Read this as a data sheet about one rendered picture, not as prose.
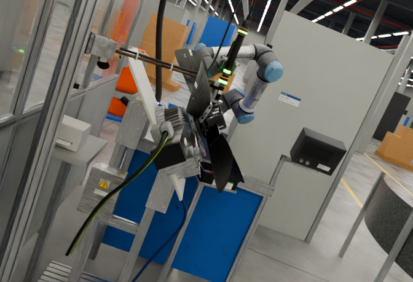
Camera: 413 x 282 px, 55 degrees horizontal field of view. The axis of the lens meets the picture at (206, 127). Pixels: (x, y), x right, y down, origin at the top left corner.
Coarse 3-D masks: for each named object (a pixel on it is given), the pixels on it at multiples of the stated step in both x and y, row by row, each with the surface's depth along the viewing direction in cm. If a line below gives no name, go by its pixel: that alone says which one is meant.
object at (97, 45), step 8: (88, 40) 147; (96, 40) 146; (104, 40) 148; (112, 40) 154; (88, 48) 147; (96, 48) 147; (104, 48) 149; (112, 48) 150; (104, 56) 150; (112, 56) 152
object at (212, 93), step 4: (212, 84) 187; (216, 84) 186; (212, 88) 189; (216, 88) 187; (212, 92) 188; (216, 92) 188; (212, 96) 188; (212, 100) 188; (216, 100) 189; (220, 100) 194
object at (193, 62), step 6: (180, 54) 182; (186, 54) 185; (192, 54) 189; (198, 54) 193; (180, 60) 181; (186, 60) 184; (192, 60) 187; (198, 60) 190; (204, 60) 195; (180, 66) 181; (186, 66) 183; (192, 66) 186; (198, 66) 188; (204, 66) 193; (192, 72) 185; (186, 78) 182; (192, 78) 184; (192, 84) 183
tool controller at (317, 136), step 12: (312, 132) 232; (300, 144) 228; (312, 144) 226; (324, 144) 226; (336, 144) 229; (300, 156) 231; (312, 156) 230; (324, 156) 229; (336, 156) 228; (312, 168) 234; (324, 168) 233
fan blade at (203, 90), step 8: (200, 64) 156; (200, 72) 156; (200, 80) 157; (192, 88) 151; (200, 88) 159; (208, 88) 167; (200, 96) 161; (208, 96) 170; (192, 104) 156; (200, 104) 165; (208, 104) 172; (192, 112) 160; (200, 112) 169
